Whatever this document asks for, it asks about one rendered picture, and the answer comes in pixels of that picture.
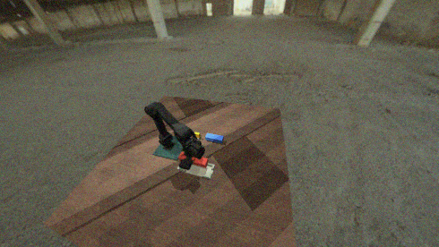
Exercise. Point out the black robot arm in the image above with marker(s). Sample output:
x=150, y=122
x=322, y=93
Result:
x=157, y=111

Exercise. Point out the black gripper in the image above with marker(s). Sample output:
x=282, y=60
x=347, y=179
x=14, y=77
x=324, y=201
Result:
x=187, y=162

